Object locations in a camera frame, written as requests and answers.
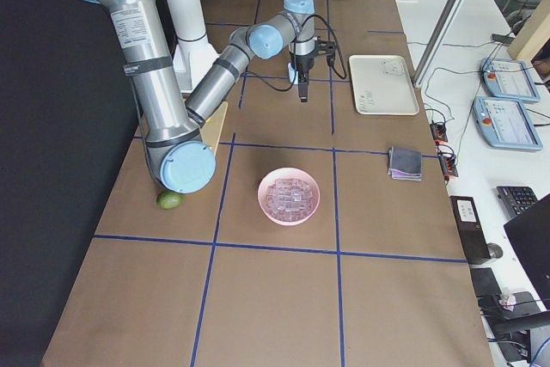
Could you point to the aluminium frame post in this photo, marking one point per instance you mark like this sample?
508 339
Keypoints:
449 13

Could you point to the green avocado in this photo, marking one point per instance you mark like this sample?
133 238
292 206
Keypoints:
168 200

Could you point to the computer mouse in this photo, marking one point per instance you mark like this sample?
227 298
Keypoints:
495 251

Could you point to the ice cubes in bowl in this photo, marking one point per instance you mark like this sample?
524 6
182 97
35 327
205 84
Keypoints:
289 200

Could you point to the pink bowl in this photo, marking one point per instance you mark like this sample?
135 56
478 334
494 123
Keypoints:
287 173

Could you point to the orange black connector block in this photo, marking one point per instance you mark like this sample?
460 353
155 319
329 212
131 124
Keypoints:
439 132

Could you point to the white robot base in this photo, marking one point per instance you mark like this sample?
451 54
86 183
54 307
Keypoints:
194 54

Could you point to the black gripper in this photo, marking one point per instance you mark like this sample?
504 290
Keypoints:
301 64

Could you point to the black laptop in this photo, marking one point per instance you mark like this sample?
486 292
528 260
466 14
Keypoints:
528 234

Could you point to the light blue cup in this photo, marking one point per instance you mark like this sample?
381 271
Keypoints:
292 74

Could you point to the wooden cutting board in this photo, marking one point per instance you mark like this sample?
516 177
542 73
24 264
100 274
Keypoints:
210 133

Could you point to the black box with label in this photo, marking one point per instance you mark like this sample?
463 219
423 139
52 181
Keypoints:
469 229

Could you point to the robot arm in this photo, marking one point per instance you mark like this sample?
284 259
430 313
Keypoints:
146 35

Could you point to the far teach pendant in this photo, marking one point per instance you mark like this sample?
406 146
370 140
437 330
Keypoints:
505 77

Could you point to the black keyboard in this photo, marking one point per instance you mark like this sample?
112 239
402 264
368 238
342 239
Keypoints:
516 200

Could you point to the teach pendant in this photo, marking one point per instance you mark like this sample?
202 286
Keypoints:
505 77
504 124

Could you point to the grey folded cloth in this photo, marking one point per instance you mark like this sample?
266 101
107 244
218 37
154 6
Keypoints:
404 164

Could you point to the cream bear tray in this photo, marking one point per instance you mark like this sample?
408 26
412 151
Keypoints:
382 86

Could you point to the near teach pendant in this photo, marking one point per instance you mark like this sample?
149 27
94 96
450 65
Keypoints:
504 124

